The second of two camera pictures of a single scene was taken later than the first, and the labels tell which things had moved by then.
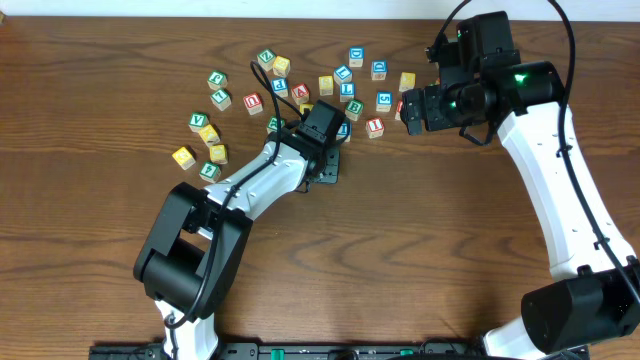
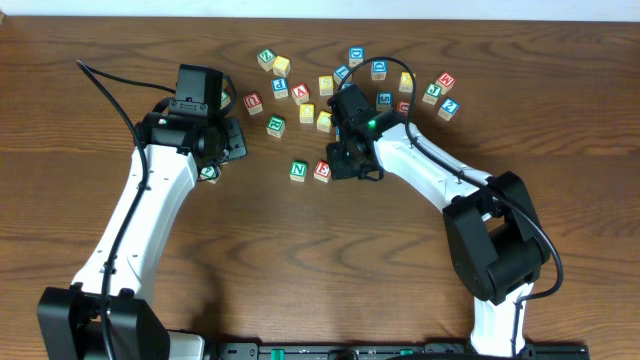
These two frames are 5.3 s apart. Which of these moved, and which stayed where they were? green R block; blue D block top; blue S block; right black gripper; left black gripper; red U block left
Moved: right black gripper; left black gripper
Stayed: red U block left; blue D block top; blue S block; green R block
